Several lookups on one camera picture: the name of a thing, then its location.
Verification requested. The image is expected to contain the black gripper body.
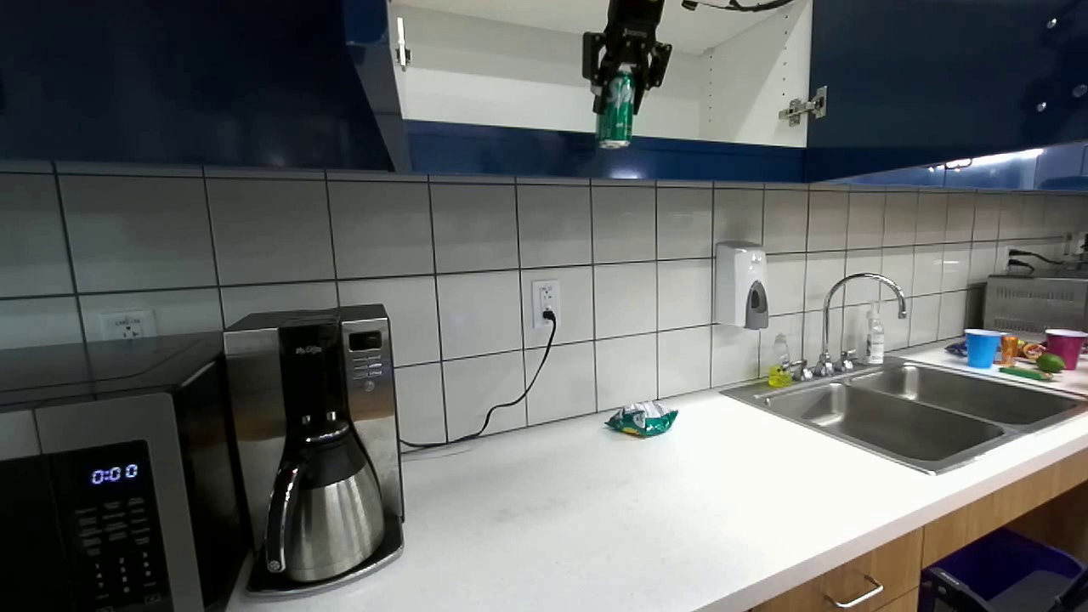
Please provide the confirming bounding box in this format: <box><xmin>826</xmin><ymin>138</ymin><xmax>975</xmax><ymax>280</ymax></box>
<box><xmin>582</xmin><ymin>0</ymin><xmax>669</xmax><ymax>84</ymax></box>

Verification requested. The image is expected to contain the green soda can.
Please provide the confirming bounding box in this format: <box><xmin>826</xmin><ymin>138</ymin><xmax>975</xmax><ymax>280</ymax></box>
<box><xmin>598</xmin><ymin>64</ymin><xmax>634</xmax><ymax>150</ymax></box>

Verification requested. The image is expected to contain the open white top cabinet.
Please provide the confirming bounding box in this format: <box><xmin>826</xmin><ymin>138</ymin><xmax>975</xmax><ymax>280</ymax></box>
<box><xmin>388</xmin><ymin>0</ymin><xmax>817</xmax><ymax>145</ymax></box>

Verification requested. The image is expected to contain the blue right cabinet door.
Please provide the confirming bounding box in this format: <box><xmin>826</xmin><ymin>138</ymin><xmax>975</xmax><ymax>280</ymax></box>
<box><xmin>804</xmin><ymin>0</ymin><xmax>1088</xmax><ymax>179</ymax></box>

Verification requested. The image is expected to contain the blue cabinet door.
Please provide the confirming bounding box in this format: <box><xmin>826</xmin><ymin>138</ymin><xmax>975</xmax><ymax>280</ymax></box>
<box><xmin>804</xmin><ymin>0</ymin><xmax>1088</xmax><ymax>179</ymax></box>
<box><xmin>0</xmin><ymin>0</ymin><xmax>411</xmax><ymax>169</ymax></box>

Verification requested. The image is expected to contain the blue left cabinet door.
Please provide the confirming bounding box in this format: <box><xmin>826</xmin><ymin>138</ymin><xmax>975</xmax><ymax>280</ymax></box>
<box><xmin>0</xmin><ymin>0</ymin><xmax>411</xmax><ymax>169</ymax></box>

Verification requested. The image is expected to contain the white soap dispenser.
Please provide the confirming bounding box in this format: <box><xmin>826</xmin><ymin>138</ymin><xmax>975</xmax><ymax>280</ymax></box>
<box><xmin>712</xmin><ymin>246</ymin><xmax>769</xmax><ymax>331</ymax></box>

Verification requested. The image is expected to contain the yellow dish soap bottle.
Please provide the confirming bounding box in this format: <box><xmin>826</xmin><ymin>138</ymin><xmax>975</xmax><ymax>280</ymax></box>
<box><xmin>763</xmin><ymin>333</ymin><xmax>791</xmax><ymax>392</ymax></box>

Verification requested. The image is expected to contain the green crumpled snack bag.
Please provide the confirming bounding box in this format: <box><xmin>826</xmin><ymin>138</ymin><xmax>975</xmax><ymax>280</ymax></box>
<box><xmin>607</xmin><ymin>401</ymin><xmax>676</xmax><ymax>440</ymax></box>

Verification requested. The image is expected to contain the chrome sink faucet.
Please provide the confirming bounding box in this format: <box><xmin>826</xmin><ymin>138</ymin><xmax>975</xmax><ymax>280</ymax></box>
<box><xmin>783</xmin><ymin>271</ymin><xmax>908</xmax><ymax>384</ymax></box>

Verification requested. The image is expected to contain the black coffee maker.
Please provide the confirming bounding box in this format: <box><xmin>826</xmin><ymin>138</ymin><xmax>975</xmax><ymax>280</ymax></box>
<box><xmin>225</xmin><ymin>302</ymin><xmax>404</xmax><ymax>595</ymax></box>

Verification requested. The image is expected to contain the blue plastic cup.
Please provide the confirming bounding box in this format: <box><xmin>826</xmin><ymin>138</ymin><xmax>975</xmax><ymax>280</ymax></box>
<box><xmin>966</xmin><ymin>331</ymin><xmax>1000</xmax><ymax>367</ymax></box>

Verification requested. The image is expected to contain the stainless steel double sink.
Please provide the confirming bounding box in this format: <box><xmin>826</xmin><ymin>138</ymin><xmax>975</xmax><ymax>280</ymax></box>
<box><xmin>737</xmin><ymin>364</ymin><xmax>1084</xmax><ymax>473</ymax></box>

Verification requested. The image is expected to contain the pink plastic cup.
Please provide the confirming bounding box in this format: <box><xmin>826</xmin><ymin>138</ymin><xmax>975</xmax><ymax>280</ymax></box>
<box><xmin>1042</xmin><ymin>331</ymin><xmax>1088</xmax><ymax>371</ymax></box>

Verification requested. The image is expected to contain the steel coffee carafe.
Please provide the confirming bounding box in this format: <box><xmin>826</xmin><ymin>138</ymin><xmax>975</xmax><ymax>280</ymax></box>
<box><xmin>265</xmin><ymin>424</ymin><xmax>385</xmax><ymax>584</ymax></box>

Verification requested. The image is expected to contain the blue bin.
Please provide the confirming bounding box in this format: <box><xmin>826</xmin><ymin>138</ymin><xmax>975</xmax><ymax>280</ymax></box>
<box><xmin>919</xmin><ymin>530</ymin><xmax>1088</xmax><ymax>612</ymax></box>

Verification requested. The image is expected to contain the black microwave oven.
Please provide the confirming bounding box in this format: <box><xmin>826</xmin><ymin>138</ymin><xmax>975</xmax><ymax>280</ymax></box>
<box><xmin>0</xmin><ymin>333</ymin><xmax>249</xmax><ymax>612</ymax></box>

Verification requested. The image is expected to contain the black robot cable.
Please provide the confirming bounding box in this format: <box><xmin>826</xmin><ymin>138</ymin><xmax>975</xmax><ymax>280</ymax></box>
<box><xmin>676</xmin><ymin>0</ymin><xmax>794</xmax><ymax>16</ymax></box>

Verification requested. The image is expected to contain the white wall outlet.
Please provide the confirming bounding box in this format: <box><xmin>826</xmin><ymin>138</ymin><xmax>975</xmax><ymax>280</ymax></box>
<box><xmin>531</xmin><ymin>283</ymin><xmax>561</xmax><ymax>331</ymax></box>

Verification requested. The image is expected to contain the black power cord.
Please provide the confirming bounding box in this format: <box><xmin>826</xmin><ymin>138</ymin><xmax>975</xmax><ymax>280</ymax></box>
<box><xmin>397</xmin><ymin>307</ymin><xmax>563</xmax><ymax>456</ymax></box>

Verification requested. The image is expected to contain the wooden drawer with handle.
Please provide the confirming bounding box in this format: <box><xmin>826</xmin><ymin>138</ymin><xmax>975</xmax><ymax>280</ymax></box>
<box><xmin>751</xmin><ymin>530</ymin><xmax>920</xmax><ymax>612</ymax></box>

